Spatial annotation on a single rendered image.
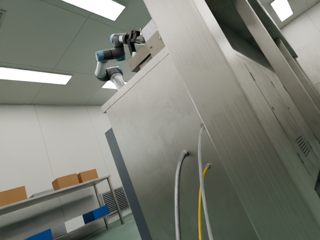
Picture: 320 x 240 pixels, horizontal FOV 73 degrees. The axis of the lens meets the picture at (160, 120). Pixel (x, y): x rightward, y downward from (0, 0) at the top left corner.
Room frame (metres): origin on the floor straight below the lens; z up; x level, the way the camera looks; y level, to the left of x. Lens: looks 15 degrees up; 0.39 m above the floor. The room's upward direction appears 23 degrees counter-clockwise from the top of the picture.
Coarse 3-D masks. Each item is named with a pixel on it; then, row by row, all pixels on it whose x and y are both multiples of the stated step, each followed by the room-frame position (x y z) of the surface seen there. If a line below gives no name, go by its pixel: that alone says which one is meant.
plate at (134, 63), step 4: (144, 48) 0.95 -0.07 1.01; (140, 52) 0.96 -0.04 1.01; (144, 52) 0.95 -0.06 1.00; (148, 52) 0.94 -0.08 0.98; (136, 56) 0.98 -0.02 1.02; (140, 56) 0.97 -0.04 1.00; (144, 56) 0.96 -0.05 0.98; (148, 56) 0.95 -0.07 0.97; (132, 60) 1.00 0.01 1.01; (136, 60) 0.99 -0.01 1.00; (140, 60) 0.98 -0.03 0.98; (128, 64) 1.03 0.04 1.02; (132, 64) 1.01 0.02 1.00; (136, 64) 1.00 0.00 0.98; (132, 68) 1.02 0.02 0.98; (136, 68) 1.01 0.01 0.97
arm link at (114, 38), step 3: (111, 36) 1.37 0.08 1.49; (114, 36) 1.35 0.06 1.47; (117, 36) 1.33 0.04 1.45; (111, 39) 1.37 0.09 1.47; (114, 39) 1.35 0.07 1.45; (117, 39) 1.34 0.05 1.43; (111, 42) 1.40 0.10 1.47; (114, 42) 1.37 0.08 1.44; (117, 42) 1.36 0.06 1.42; (114, 45) 1.39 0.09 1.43; (117, 45) 1.38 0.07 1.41; (120, 45) 1.39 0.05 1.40
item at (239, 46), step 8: (224, 24) 1.23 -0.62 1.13; (224, 32) 1.13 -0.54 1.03; (232, 32) 1.31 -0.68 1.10; (232, 40) 1.20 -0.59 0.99; (240, 40) 1.40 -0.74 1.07; (232, 48) 1.11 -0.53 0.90; (240, 48) 1.28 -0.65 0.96; (248, 48) 1.49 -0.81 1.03; (256, 48) 1.81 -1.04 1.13; (248, 56) 1.35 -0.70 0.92; (256, 56) 1.60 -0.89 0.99; (264, 56) 1.96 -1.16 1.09; (264, 64) 1.72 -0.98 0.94
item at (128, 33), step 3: (135, 30) 1.24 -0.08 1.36; (126, 33) 1.31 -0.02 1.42; (129, 33) 1.29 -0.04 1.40; (132, 33) 1.28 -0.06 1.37; (135, 33) 1.26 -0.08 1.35; (138, 33) 1.27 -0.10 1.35; (123, 36) 1.31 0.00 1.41; (126, 36) 1.32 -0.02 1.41; (129, 36) 1.31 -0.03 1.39; (132, 36) 1.28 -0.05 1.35; (135, 36) 1.26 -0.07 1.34; (123, 39) 1.31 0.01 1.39; (126, 39) 1.32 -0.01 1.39; (129, 39) 1.28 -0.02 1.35; (132, 39) 1.27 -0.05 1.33; (126, 42) 1.33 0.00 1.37; (132, 42) 1.29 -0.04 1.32; (135, 42) 1.28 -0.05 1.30; (138, 42) 1.30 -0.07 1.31
